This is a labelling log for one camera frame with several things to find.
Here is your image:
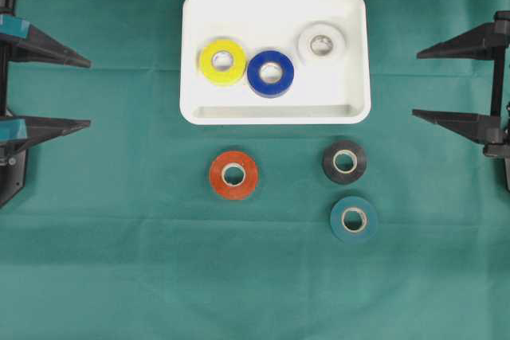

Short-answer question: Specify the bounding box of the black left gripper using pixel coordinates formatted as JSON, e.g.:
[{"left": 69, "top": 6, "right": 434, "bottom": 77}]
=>
[{"left": 1, "top": 14, "right": 91, "bottom": 165}]

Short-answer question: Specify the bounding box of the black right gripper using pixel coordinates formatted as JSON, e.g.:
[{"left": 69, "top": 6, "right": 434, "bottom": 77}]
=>
[{"left": 412, "top": 10, "right": 509, "bottom": 190}]

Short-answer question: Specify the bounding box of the white tape roll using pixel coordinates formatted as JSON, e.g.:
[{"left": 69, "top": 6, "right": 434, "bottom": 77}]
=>
[{"left": 297, "top": 22, "right": 347, "bottom": 64}]

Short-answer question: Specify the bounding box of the yellow tape roll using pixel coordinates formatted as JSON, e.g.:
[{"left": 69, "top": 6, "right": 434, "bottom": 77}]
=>
[{"left": 198, "top": 38, "right": 247, "bottom": 86}]

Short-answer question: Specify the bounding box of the blue tape roll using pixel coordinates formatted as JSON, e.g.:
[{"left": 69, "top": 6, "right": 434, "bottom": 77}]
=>
[{"left": 247, "top": 50, "right": 294, "bottom": 98}]

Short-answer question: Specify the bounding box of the black tape roll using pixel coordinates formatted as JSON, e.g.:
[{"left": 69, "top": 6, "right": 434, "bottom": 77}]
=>
[{"left": 322, "top": 140, "right": 367, "bottom": 185}]

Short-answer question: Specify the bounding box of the dark teal tape roll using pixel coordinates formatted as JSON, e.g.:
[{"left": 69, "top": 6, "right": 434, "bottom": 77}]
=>
[{"left": 330, "top": 196, "right": 379, "bottom": 244}]

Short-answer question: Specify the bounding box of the red tape roll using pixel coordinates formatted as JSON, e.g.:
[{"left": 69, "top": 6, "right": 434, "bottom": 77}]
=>
[{"left": 209, "top": 150, "right": 259, "bottom": 201}]

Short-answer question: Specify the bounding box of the white plastic tray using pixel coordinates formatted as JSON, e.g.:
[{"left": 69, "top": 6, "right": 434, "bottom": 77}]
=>
[{"left": 179, "top": 0, "right": 371, "bottom": 125}]

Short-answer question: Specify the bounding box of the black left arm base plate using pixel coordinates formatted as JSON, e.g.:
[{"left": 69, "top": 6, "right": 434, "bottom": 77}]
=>
[{"left": 1, "top": 143, "right": 28, "bottom": 207}]

